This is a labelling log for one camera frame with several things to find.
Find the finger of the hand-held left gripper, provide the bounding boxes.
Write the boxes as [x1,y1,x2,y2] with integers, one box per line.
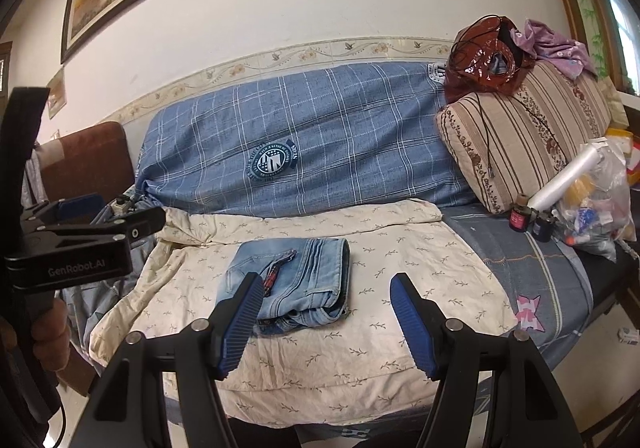
[35,205,166,246]
[54,194,104,219]

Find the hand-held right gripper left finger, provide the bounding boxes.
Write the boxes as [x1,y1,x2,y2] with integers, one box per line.
[75,273,265,448]

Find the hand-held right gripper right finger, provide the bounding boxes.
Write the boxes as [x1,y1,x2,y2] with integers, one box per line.
[390,273,583,448]

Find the blue denim pants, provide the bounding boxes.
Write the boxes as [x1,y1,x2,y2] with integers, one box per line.
[216,238,351,335]

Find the person's left hand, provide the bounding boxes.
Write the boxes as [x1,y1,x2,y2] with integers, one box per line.
[31,300,71,369]

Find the brown wooden headboard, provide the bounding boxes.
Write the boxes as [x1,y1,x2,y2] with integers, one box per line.
[37,122,136,201]

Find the grey hanging cloth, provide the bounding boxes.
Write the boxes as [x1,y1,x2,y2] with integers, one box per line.
[22,148,48,203]

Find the cream leaf print blanket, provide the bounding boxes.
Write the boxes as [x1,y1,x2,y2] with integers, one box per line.
[89,199,518,429]

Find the dark bottle with red label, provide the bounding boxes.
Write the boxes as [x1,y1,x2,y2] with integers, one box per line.
[509,198,533,231]

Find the wooden door window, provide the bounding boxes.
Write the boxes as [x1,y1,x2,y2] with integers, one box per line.
[0,42,13,96]

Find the dark bottle with blue label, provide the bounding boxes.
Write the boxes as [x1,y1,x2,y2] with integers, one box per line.
[532,209,558,243]

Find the blue plaid sofa cover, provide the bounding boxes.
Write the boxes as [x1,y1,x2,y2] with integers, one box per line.
[135,62,481,219]

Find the roll of clear plastic bags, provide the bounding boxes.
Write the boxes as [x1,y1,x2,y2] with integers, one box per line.
[527,144,601,213]

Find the clear plastic bag of items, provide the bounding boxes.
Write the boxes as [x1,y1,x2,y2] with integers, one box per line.
[555,143,631,261]

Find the striped floral cushion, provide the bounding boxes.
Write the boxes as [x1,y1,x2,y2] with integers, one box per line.
[435,60,613,215]

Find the red-brown plastic bag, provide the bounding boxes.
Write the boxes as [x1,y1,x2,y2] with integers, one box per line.
[442,15,538,103]

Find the yellow box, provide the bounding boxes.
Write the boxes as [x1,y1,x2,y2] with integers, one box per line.
[605,128,633,149]

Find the purple cloth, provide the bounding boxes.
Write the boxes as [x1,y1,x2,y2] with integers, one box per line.
[515,19,598,78]

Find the bamboo print curtain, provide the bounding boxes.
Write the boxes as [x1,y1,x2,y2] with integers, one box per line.
[552,0,613,78]

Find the small wall picture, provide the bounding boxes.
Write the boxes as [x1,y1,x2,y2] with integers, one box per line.
[47,68,66,119]

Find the black cord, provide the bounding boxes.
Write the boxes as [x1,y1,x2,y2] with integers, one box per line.
[449,15,556,179]

